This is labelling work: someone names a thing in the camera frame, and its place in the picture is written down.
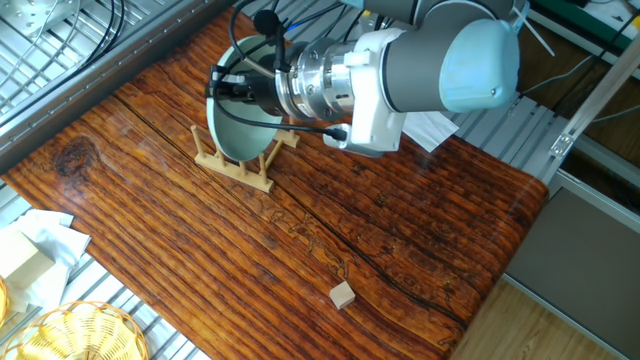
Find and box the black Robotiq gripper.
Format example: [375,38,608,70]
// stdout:
[209,64,289,117]

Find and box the light green round dish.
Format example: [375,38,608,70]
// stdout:
[205,34,284,163]

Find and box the wooden peg dish rack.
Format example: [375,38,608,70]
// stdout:
[189,115,302,194]

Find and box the white paper sheet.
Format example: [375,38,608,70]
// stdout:
[402,110,460,154]

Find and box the aluminium mounting plate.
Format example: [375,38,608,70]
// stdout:
[0,0,82,40]

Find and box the wood grain table mat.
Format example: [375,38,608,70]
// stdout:
[0,7,551,360]

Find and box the white crumpled cloth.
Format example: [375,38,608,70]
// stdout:
[0,208,93,315]

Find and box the small wooden cube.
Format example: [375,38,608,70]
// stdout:
[328,280,357,311]

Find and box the pale wooden block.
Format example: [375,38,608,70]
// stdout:
[0,229,57,290]

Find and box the yellow wicker basket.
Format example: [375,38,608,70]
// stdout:
[0,274,11,331]

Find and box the grey flat panel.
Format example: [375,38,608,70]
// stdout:
[503,187,640,360]

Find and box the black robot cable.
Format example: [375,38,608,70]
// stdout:
[204,0,366,142]

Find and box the grey metal rail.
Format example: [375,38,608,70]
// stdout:
[0,0,236,175]

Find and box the black cable bundle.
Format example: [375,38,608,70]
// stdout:
[79,0,129,74]

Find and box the metal wire grid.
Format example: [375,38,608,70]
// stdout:
[0,0,166,119]

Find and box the yellow wire basket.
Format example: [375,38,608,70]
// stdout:
[0,300,151,360]

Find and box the white cable tie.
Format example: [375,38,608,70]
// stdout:
[510,5,556,57]

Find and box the white cable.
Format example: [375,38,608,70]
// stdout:
[519,53,596,97]

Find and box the aluminium frame post with bracket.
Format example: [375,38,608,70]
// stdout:
[548,32,640,160]

